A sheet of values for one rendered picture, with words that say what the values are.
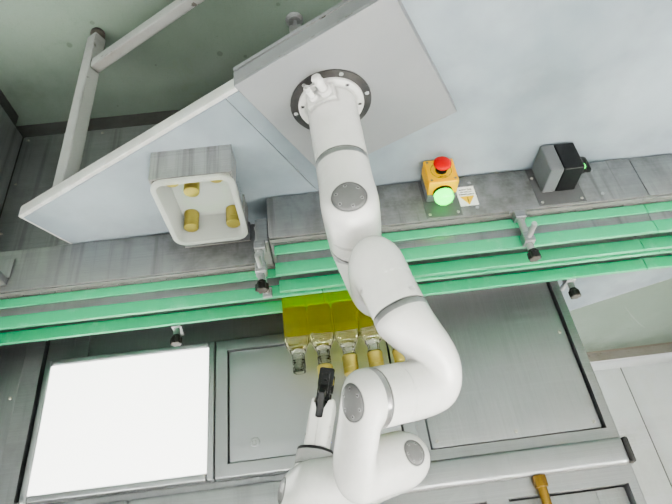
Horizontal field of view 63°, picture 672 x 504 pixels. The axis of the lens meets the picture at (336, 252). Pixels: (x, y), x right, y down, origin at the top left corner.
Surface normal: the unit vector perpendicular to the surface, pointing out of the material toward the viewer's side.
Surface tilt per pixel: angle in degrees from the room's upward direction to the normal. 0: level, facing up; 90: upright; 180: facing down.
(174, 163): 90
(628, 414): 89
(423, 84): 3
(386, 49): 3
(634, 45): 0
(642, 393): 90
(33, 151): 90
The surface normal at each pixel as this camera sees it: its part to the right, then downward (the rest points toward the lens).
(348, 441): -0.78, 0.06
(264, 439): -0.03, -0.56
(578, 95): 0.11, 0.82
